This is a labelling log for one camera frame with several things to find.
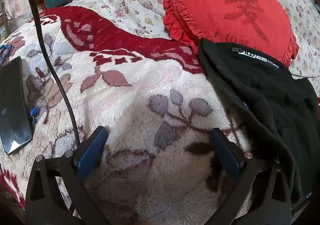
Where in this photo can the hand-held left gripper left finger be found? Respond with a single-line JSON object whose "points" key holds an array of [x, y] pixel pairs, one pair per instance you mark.
{"points": [[92, 155]]}

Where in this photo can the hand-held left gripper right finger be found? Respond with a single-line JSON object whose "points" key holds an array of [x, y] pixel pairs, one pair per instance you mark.
{"points": [[226, 155]]}

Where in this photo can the black pants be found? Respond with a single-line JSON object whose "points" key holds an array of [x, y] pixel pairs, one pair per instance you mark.
{"points": [[262, 90]]}

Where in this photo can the cream and red fleece blanket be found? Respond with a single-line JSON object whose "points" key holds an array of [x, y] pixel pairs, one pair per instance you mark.
{"points": [[140, 85]]}

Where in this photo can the black smartphone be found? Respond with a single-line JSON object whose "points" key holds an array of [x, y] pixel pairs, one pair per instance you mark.
{"points": [[12, 115]]}

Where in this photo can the red ruffled pillow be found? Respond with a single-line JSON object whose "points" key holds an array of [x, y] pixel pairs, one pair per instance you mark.
{"points": [[225, 15]]}

